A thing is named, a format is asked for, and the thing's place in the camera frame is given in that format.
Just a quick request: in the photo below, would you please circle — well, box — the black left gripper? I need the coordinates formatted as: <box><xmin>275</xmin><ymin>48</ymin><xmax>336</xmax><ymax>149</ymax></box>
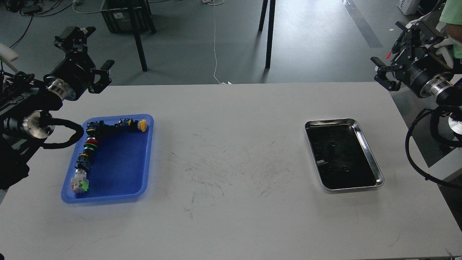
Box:
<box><xmin>44</xmin><ymin>26</ymin><xmax>114</xmax><ymax>101</ymax></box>

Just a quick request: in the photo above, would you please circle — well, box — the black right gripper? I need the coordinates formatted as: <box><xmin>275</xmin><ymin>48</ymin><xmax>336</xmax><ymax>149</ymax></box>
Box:
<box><xmin>370</xmin><ymin>21</ymin><xmax>454</xmax><ymax>99</ymax></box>

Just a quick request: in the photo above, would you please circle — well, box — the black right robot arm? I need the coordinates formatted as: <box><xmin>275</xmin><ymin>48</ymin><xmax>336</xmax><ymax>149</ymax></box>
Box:
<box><xmin>371</xmin><ymin>20</ymin><xmax>462</xmax><ymax>189</ymax></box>

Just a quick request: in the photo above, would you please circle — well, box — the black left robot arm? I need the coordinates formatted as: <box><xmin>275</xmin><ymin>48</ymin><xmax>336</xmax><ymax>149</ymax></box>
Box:
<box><xmin>0</xmin><ymin>26</ymin><xmax>114</xmax><ymax>190</ymax></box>

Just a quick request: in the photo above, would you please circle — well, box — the black table leg left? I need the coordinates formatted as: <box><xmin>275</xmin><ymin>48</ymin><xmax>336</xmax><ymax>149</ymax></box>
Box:
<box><xmin>125</xmin><ymin>0</ymin><xmax>157</xmax><ymax>72</ymax></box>

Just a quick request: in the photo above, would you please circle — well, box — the dark plastic crate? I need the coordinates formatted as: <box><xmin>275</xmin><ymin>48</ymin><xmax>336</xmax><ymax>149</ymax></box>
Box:
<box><xmin>101</xmin><ymin>0</ymin><xmax>152</xmax><ymax>33</ymax></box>

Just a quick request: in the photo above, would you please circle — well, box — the person in green shirt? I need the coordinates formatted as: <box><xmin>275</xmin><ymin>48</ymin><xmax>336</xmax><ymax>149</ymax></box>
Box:
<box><xmin>439</xmin><ymin>0</ymin><xmax>462</xmax><ymax>60</ymax></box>

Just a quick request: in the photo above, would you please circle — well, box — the blue plastic tray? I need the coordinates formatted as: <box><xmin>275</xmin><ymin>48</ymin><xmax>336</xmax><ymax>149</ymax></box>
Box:
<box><xmin>61</xmin><ymin>114</ymin><xmax>155</xmax><ymax>205</ymax></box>

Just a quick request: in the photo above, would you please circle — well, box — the steel tray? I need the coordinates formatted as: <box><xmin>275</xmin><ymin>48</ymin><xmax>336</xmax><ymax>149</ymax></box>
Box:
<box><xmin>305</xmin><ymin>118</ymin><xmax>384</xmax><ymax>193</ymax></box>

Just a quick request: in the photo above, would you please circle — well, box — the black table legs middle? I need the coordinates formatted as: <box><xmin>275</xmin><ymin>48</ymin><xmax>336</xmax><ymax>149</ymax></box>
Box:
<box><xmin>258</xmin><ymin>0</ymin><xmax>276</xmax><ymax>69</ymax></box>

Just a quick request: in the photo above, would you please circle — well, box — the red push button switch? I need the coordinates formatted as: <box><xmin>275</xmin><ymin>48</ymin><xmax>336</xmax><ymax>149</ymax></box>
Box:
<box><xmin>85</xmin><ymin>120</ymin><xmax>120</xmax><ymax>146</ymax></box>

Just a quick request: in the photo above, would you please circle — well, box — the yellow push button switch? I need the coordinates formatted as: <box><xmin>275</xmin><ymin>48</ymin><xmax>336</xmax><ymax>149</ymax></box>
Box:
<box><xmin>114</xmin><ymin>118</ymin><xmax>148</xmax><ymax>132</ymax></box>

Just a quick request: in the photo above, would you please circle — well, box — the green push button switch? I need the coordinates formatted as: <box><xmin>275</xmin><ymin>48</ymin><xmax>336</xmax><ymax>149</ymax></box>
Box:
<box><xmin>74</xmin><ymin>143</ymin><xmax>99</xmax><ymax>173</ymax></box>

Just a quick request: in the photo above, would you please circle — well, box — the green illuminated square switch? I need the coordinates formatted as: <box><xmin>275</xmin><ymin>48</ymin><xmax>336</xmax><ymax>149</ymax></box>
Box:
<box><xmin>71</xmin><ymin>169</ymin><xmax>89</xmax><ymax>194</ymax></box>

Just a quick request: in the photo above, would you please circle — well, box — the white cable on floor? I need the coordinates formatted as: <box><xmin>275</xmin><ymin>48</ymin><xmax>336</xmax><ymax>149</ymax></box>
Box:
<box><xmin>202</xmin><ymin>0</ymin><xmax>233</xmax><ymax>85</ymax></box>

